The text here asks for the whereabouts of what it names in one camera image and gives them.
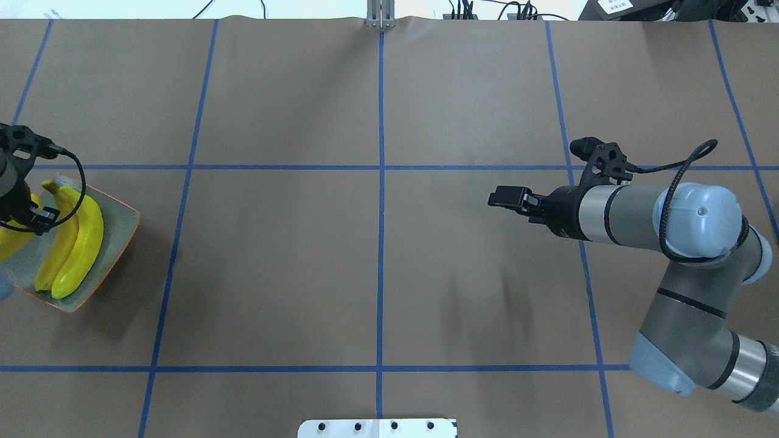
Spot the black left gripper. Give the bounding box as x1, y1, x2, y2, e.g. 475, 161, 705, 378
1, 173, 61, 235

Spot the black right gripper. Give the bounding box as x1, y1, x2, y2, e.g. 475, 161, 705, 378
487, 186, 588, 241

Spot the yellow banana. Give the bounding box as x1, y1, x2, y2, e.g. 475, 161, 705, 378
1, 193, 43, 262
34, 180, 80, 292
51, 186, 105, 299

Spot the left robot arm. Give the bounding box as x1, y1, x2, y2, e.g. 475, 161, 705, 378
2, 146, 61, 261

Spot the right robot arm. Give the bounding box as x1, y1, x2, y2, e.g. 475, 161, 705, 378
487, 182, 777, 416

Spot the grey square plate orange rim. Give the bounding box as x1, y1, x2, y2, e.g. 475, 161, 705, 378
1, 183, 141, 314

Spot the black braided left cable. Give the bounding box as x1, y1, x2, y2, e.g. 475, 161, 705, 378
37, 146, 86, 229

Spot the black braided cable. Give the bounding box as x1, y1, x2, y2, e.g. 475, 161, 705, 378
633, 139, 750, 264
37, 146, 86, 229

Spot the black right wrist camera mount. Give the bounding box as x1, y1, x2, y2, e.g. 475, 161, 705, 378
568, 137, 635, 189

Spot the black braided right cable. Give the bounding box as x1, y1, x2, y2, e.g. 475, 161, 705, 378
633, 139, 750, 264

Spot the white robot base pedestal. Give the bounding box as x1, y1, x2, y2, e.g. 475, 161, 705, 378
297, 418, 459, 437

